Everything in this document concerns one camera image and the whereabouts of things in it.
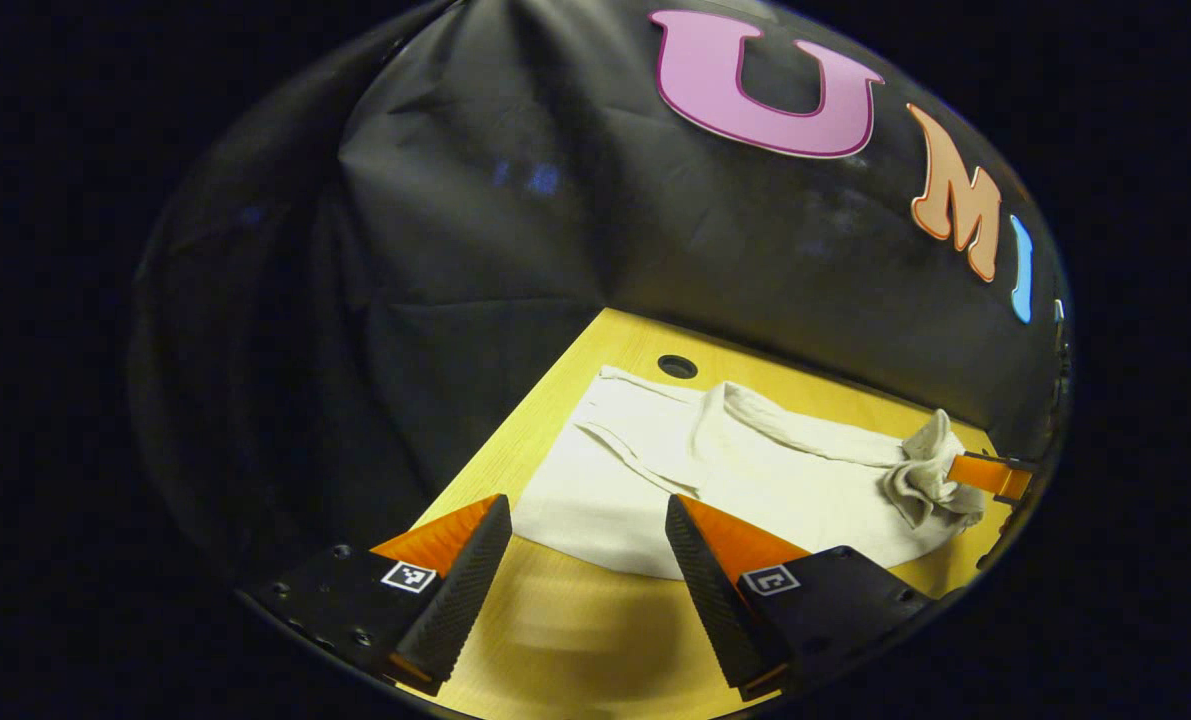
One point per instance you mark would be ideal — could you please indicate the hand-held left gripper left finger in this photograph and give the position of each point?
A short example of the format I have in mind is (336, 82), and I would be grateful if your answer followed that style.
(465, 590)

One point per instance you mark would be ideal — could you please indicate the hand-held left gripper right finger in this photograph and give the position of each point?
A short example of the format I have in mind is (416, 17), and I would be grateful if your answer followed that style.
(710, 590)

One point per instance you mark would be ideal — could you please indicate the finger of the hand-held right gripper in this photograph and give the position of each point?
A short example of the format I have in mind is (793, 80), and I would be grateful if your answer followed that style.
(990, 473)

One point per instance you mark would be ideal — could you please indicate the white jeans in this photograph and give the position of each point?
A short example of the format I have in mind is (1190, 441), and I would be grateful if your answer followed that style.
(755, 480)

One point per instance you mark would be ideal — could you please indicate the black backdrop cloth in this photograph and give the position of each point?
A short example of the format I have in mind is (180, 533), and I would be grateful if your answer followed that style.
(515, 220)

